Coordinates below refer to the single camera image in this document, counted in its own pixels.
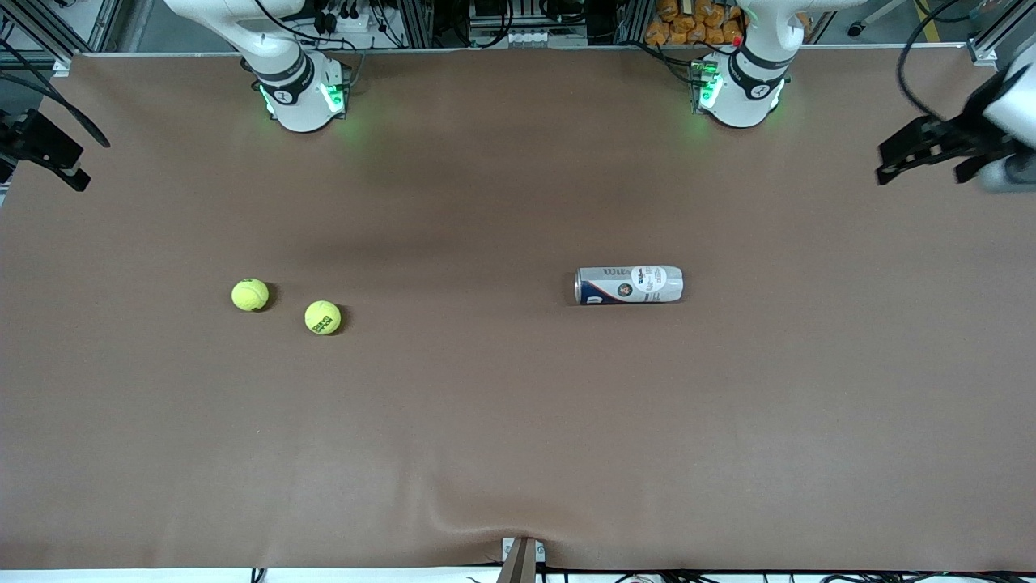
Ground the printed yellow tennis ball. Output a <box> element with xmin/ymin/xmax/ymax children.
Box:
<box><xmin>304</xmin><ymin>300</ymin><xmax>342</xmax><ymax>336</ymax></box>

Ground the metal edge bracket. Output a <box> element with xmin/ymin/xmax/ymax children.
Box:
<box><xmin>502</xmin><ymin>537</ymin><xmax>546</xmax><ymax>583</ymax></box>

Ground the pile of orange items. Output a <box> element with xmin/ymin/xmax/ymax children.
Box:
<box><xmin>645</xmin><ymin>0</ymin><xmax>812</xmax><ymax>46</ymax></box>

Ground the aluminium frame strut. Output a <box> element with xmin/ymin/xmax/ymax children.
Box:
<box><xmin>967</xmin><ymin>0</ymin><xmax>1036</xmax><ymax>66</ymax></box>
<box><xmin>0</xmin><ymin>0</ymin><xmax>124</xmax><ymax>78</ymax></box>

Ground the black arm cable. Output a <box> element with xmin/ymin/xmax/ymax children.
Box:
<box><xmin>0</xmin><ymin>40</ymin><xmax>111</xmax><ymax>149</ymax></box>
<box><xmin>895</xmin><ymin>0</ymin><xmax>972</xmax><ymax>122</ymax></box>

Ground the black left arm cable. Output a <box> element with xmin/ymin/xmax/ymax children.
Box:
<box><xmin>895</xmin><ymin>0</ymin><xmax>972</xmax><ymax>122</ymax></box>

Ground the aluminium frame post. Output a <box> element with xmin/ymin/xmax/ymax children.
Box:
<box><xmin>397</xmin><ymin>0</ymin><xmax>434</xmax><ymax>48</ymax></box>
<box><xmin>617</xmin><ymin>0</ymin><xmax>652</xmax><ymax>45</ymax></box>

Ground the brown table mat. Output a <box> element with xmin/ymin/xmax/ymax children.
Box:
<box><xmin>0</xmin><ymin>45</ymin><xmax>1036</xmax><ymax>572</ymax></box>

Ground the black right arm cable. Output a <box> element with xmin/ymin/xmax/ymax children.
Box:
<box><xmin>0</xmin><ymin>40</ymin><xmax>111</xmax><ymax>149</ymax></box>

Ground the silver tennis ball can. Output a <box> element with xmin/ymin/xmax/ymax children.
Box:
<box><xmin>575</xmin><ymin>266</ymin><xmax>685</xmax><ymax>306</ymax></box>

